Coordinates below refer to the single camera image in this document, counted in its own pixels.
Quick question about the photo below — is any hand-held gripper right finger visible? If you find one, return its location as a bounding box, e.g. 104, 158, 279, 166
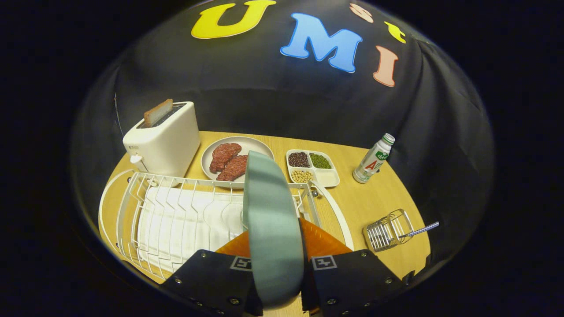
299, 218, 415, 317

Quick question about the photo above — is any beige round plate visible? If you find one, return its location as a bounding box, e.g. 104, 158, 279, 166
201, 136, 275, 189

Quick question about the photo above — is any pile of green beans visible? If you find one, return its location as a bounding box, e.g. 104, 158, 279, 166
309, 152, 332, 170

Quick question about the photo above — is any white drink bottle green cap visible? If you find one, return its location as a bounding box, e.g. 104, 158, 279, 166
352, 133, 396, 184

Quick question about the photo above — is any white drip tray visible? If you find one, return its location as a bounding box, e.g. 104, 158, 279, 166
137, 185, 247, 273

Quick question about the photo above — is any white toaster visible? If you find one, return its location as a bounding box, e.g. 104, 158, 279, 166
122, 101, 201, 179

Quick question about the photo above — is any black backdrop cloth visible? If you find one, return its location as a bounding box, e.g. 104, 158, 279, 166
73, 0, 494, 282

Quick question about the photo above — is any cream divided tray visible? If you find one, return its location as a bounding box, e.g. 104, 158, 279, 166
286, 149, 340, 188

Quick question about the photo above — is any light green plate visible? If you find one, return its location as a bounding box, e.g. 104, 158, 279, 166
242, 151, 305, 307

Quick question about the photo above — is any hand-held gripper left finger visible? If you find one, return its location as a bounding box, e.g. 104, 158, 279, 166
160, 231, 263, 317

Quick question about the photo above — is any brown toast slice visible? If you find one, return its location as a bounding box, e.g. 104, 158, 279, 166
143, 99, 174, 128

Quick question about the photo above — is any red raw steak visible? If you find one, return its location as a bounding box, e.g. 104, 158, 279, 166
209, 143, 242, 173
216, 155, 249, 182

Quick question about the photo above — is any metal wire basket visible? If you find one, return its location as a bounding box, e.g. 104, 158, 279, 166
363, 209, 416, 252

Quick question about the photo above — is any spoon with blue checked handle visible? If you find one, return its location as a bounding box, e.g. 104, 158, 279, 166
399, 221, 440, 239

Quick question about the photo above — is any white wire dish rack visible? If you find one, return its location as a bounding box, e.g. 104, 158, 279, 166
98, 170, 354, 282

